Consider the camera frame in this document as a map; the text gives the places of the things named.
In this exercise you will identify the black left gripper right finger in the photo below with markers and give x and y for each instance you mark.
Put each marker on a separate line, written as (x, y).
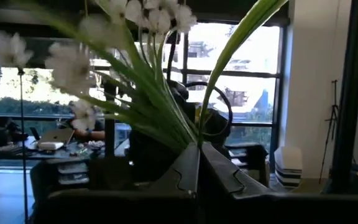
(219, 177)

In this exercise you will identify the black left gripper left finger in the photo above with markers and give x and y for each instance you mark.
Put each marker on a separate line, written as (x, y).
(185, 177)

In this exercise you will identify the white artificial flower bunch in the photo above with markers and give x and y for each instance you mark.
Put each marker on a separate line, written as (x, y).
(154, 102)

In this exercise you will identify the white black-striped bin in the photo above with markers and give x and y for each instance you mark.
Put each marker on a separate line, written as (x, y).
(287, 161)

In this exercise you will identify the person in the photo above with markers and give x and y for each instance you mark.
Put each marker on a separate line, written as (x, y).
(92, 134)

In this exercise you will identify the black drawer unit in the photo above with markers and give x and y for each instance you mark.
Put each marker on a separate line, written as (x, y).
(73, 179)

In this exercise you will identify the dark office desk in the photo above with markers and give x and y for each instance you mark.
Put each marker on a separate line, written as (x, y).
(73, 153)

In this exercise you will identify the thin black tripod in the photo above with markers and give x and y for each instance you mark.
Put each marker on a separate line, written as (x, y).
(332, 118)

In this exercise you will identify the silver laptop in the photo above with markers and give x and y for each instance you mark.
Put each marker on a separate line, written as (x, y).
(57, 136)

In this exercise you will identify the white box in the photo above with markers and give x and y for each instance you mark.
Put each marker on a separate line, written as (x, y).
(51, 145)

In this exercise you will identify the black light stand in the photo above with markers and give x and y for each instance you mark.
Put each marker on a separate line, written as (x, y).
(23, 140)

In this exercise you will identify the black window frame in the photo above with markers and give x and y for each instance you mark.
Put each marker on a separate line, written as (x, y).
(244, 74)

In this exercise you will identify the black aluminium table frame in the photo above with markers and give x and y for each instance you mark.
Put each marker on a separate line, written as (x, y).
(351, 93)

